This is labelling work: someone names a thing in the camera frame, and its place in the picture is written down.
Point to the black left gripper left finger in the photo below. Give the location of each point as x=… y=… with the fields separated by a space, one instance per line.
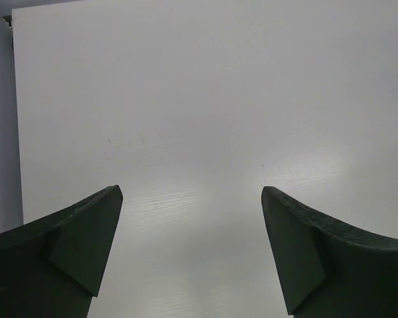
x=54 y=266

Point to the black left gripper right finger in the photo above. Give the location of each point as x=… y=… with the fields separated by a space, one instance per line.
x=326 y=267

